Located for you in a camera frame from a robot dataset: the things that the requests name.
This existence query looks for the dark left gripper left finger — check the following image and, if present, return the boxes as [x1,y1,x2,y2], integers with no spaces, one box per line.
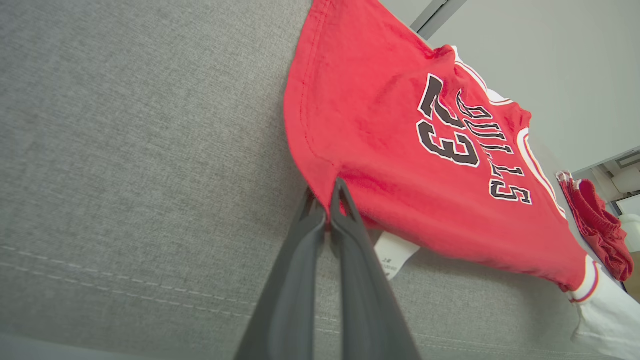
[235,188,328,360]

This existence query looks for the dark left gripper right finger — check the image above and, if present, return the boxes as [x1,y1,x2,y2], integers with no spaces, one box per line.
[329,177,421,360]

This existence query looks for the red basketball jersey white sleeves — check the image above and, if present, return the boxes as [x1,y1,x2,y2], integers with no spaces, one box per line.
[283,0,640,360]

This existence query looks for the red shorts with white stripes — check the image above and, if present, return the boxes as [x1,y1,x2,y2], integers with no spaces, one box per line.
[556,170,635,282]

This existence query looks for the grey fabric sofa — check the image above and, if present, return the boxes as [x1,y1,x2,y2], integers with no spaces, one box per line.
[0,0,640,360]

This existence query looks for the grey partition post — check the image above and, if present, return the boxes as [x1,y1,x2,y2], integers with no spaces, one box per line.
[410,0,448,32]
[417,0,468,41]

